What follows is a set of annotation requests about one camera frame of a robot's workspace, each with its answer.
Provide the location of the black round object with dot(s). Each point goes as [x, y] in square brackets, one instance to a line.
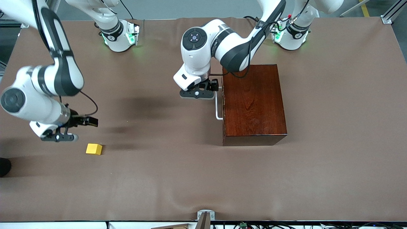
[4, 167]

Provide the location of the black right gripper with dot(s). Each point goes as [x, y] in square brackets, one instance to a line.
[76, 120]

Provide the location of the dark wooden drawer cabinet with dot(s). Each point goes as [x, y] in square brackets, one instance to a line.
[254, 101]

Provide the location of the yellow block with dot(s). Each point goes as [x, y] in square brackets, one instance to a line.
[93, 149]

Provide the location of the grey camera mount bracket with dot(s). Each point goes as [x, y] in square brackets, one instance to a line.
[205, 219]

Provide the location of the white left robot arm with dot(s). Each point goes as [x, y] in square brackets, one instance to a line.
[197, 47]

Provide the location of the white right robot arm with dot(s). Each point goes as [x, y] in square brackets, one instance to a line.
[35, 92]

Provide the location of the grey base connector bracket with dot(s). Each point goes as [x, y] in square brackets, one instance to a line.
[133, 34]
[276, 33]

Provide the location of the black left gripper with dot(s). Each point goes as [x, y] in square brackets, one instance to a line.
[210, 84]

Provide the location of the aluminium frame profile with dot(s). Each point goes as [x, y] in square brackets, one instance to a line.
[392, 14]

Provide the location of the brown table cloth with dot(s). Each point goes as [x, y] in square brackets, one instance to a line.
[143, 178]

